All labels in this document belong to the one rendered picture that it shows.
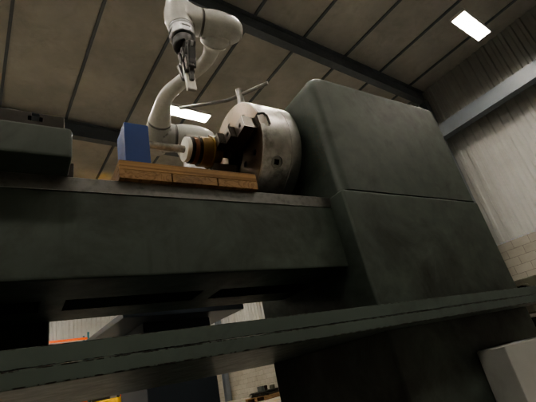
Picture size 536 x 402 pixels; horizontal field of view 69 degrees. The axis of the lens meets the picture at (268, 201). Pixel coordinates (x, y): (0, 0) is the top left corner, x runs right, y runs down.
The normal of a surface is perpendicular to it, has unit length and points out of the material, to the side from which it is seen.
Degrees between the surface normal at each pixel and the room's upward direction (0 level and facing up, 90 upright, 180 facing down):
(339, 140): 90
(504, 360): 90
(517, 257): 90
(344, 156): 90
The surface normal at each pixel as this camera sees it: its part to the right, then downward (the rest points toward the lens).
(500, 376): -0.85, -0.06
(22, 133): 0.50, -0.46
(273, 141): 0.53, -0.18
